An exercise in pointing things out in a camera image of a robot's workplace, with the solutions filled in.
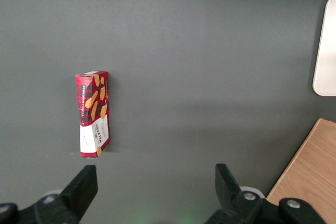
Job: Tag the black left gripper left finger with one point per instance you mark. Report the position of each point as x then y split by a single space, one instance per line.
76 197

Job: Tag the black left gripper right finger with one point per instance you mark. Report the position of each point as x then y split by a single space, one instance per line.
231 200

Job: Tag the oak wooden drawer cabinet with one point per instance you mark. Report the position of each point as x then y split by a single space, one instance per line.
309 176

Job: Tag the beige plastic tray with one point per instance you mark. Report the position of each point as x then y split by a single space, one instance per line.
328 51

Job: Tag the red tartan shortbread box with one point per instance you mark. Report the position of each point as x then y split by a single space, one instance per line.
93 113

